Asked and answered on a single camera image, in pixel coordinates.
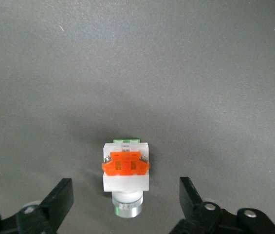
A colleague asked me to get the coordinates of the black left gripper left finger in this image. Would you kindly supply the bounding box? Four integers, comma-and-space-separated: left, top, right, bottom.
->
0, 177, 74, 234

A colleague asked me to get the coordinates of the green button white orange body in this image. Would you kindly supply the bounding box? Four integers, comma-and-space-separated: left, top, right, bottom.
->
102, 138, 151, 218

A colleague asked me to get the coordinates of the dark grey table mat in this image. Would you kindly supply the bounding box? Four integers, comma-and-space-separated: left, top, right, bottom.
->
0, 0, 275, 234

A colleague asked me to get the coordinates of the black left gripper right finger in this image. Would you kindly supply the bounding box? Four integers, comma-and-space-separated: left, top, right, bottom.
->
170, 176, 275, 234

